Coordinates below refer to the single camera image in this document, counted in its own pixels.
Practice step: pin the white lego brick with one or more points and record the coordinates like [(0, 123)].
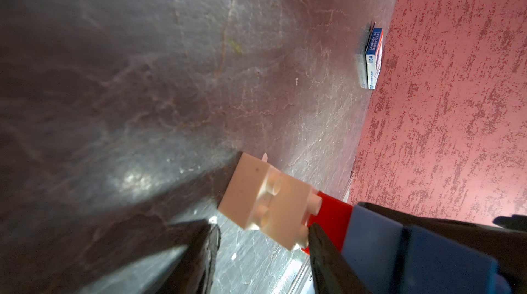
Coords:
[(261, 197)]

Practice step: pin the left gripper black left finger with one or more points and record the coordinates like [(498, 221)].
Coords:
[(193, 270)]

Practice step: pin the red lego brick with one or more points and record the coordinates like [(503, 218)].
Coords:
[(333, 217)]

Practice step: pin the white blue red flat box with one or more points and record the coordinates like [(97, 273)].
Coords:
[(369, 62)]

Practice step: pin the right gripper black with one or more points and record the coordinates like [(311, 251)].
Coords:
[(506, 246)]

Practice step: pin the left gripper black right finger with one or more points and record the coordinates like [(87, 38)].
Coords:
[(331, 273)]

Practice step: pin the blue lego plate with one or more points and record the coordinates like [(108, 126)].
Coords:
[(389, 257)]

